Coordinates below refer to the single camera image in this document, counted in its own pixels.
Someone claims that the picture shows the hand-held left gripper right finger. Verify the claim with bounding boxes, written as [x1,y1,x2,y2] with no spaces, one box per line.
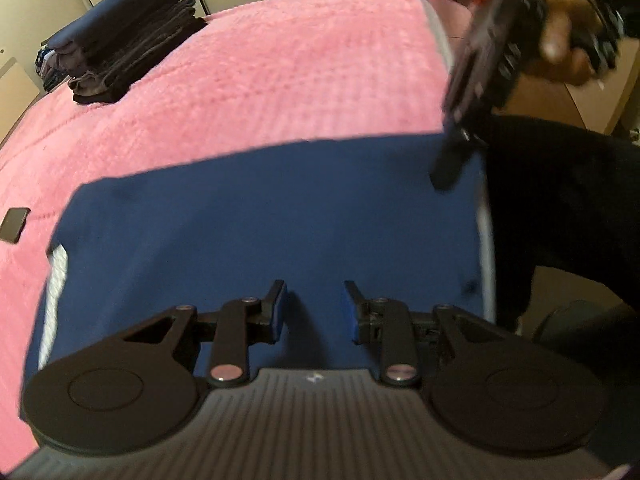
[340,279,507,389]

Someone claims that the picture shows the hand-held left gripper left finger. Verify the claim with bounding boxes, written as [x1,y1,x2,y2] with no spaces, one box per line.
[122,279,289,389]

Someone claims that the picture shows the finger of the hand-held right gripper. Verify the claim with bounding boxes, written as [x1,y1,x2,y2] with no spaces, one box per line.
[429,124,482,192]

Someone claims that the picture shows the navy blue grey-lined garment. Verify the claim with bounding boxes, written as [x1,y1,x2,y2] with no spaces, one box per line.
[37,132,497,376]

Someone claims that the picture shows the stack of folded dark clothes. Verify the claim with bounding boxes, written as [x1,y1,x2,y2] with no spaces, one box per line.
[46,0,207,107]

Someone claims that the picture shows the pile of colourful clothes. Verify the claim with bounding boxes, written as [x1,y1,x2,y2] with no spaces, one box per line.
[34,46,66,92]

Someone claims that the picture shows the person's right hand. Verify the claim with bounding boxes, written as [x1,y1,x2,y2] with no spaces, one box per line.
[520,0,618,87]

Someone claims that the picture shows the person's black pants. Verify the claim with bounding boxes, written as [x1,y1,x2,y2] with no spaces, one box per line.
[477,112,640,333]

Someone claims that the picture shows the pink fluffy blanket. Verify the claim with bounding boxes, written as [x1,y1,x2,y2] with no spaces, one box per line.
[0,0,448,466]

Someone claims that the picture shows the small black flat object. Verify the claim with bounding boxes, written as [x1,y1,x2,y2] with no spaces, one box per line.
[0,207,32,245]

